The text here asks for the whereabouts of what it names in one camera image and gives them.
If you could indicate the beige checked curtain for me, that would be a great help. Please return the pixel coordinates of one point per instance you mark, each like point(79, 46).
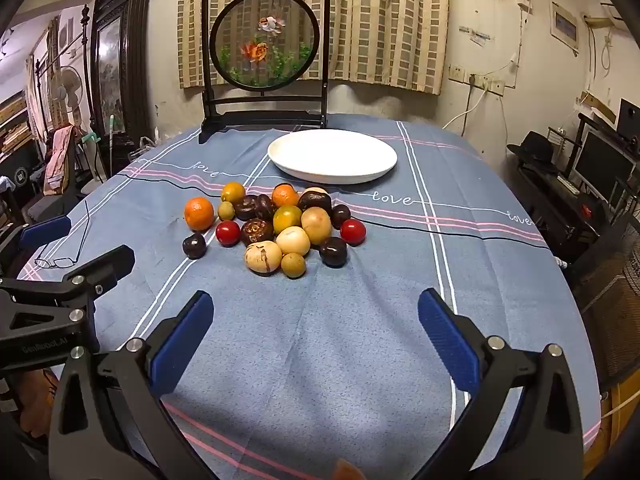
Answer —
point(390, 20)

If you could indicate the pink hanging cloth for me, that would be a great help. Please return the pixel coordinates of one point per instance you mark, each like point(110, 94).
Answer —
point(60, 160)

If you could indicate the white round plate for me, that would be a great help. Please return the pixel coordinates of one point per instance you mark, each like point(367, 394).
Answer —
point(330, 155)

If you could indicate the yellow-green jujube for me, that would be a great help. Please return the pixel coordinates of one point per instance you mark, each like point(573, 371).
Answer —
point(293, 265)

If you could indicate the thin-framed eyeglasses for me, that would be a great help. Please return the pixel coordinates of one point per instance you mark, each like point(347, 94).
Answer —
point(62, 260)

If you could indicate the green-yellow mandarin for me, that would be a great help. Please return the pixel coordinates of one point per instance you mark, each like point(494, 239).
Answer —
point(287, 219)

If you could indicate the small green jujube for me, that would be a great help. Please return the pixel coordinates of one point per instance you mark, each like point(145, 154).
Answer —
point(226, 211)

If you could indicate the person's left hand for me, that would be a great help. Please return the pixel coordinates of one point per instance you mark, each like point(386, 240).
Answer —
point(39, 402)

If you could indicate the computer monitor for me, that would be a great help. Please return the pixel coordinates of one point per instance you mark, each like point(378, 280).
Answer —
point(600, 160)

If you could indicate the wall socket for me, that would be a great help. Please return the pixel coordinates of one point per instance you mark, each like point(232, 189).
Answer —
point(456, 72)
point(498, 86)
point(482, 80)

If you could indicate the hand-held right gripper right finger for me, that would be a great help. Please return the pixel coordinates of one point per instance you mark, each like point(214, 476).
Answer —
point(447, 345)

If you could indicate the dark brown passion fruit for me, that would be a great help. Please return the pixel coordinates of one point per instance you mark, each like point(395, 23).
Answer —
point(245, 208)
point(315, 202)

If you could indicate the white standing fan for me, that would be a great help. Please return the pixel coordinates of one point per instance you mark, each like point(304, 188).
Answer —
point(67, 87)

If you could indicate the blue plaid tablecloth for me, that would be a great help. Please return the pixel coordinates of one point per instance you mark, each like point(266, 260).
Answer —
point(320, 350)

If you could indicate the dark carved wooden cabinet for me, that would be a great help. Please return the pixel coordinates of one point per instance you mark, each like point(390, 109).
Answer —
point(130, 60)

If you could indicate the goldfish screen on black stand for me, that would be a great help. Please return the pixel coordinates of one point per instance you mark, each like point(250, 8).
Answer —
point(265, 40)

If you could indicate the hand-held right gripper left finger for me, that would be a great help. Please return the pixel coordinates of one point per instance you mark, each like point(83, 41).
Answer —
point(180, 345)

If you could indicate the black hat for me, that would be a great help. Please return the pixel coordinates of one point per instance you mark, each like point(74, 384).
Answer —
point(535, 147)

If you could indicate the grey remote control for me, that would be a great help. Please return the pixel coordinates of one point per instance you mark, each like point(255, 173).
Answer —
point(567, 184)

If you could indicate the beige pear with brown blotch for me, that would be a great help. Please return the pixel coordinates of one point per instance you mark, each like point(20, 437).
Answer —
point(263, 258)

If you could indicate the mottled brown passion fruit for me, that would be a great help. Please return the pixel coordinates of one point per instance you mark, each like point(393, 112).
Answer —
point(257, 231)

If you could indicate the red cherry tomato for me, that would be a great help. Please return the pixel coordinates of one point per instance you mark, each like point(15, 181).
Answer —
point(228, 233)
point(353, 231)

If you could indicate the orange mandarin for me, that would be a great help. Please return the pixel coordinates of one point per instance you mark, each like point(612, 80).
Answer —
point(285, 195)
point(198, 213)

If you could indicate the black side desk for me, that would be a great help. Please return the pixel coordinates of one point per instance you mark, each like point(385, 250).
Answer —
point(550, 210)

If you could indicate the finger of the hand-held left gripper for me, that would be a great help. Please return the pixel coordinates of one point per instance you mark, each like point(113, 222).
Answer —
point(45, 231)
point(107, 265)

